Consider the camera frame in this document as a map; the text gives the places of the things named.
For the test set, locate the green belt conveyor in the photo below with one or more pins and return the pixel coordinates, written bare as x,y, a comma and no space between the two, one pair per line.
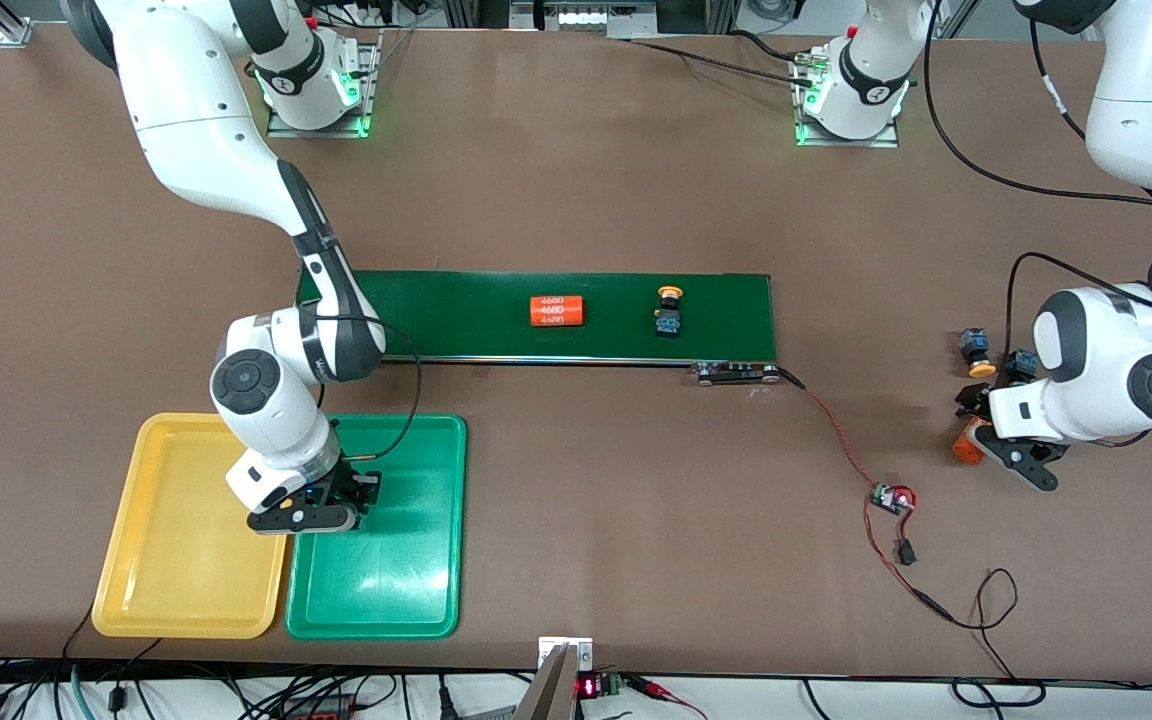
456,320

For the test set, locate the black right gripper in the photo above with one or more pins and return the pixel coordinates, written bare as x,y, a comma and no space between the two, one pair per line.
349,487

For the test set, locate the orange cylinder white 4680 print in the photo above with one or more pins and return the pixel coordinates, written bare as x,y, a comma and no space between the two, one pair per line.
966,442
558,311

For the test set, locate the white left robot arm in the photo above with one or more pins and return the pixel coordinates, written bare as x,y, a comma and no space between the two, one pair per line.
1151,100

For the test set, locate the small metal bracket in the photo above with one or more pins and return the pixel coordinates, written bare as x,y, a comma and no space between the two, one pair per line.
581,655

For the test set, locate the red digit display module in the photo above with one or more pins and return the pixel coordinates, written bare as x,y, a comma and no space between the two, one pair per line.
586,687

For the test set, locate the red alligator clip lead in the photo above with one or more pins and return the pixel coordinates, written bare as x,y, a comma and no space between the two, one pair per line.
651,686

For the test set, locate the small motor controller board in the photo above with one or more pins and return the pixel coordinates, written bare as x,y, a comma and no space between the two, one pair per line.
891,498

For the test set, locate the yellow mushroom push button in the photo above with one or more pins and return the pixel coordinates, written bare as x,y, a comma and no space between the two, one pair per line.
973,345
669,322

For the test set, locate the green plastic tray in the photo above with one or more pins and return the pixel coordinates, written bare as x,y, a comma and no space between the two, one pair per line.
406,580

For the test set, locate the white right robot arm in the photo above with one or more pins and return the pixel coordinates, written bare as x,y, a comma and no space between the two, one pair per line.
186,100

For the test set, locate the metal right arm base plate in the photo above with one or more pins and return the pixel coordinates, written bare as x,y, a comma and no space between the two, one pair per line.
306,131

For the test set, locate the aluminium frame with labels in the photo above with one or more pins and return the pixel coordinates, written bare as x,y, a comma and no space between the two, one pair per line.
586,17

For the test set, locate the grey camera stand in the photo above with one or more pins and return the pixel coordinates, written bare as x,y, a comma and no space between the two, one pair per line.
548,695

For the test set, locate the aluminium corner bracket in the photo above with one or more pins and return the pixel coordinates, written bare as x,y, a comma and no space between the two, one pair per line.
14,32

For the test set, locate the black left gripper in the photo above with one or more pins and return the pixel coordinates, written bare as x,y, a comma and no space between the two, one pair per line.
977,403

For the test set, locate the yellow plastic tray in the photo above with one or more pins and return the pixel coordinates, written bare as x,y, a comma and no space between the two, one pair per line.
166,560

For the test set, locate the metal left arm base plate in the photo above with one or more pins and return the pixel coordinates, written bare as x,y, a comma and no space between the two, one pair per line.
846,142

